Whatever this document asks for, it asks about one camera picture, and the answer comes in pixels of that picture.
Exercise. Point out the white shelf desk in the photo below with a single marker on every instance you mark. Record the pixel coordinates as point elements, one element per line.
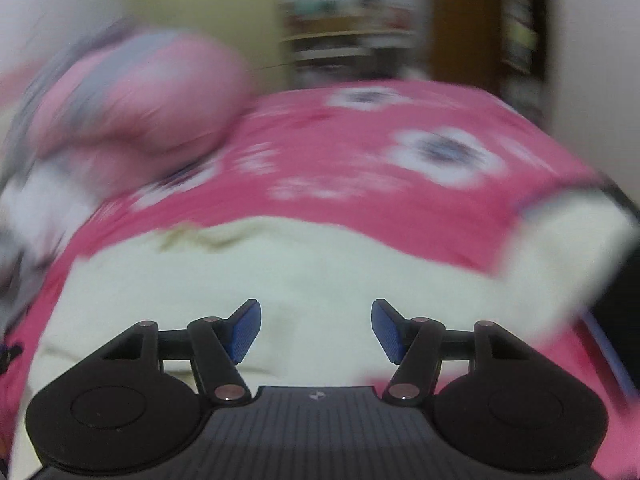
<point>350,40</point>

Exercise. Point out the pink floral bed blanket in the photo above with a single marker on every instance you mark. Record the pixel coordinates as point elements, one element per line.
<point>375,200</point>

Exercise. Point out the pink grey rolled quilt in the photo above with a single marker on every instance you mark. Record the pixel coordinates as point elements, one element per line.
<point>150,100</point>

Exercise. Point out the white deer print sweater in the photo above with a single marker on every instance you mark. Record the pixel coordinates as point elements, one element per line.
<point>300,270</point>

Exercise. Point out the white garment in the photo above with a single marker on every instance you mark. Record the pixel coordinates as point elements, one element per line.
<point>50,200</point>

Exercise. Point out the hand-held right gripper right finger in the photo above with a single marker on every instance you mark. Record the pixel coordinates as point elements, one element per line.
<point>386,330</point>

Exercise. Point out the wooden door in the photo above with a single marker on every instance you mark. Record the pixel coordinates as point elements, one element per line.
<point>460,20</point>

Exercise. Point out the pale yellow wardrobe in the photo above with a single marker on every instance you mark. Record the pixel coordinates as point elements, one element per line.
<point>200,10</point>

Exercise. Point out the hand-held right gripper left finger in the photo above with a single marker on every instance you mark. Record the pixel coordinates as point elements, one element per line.
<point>245,330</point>

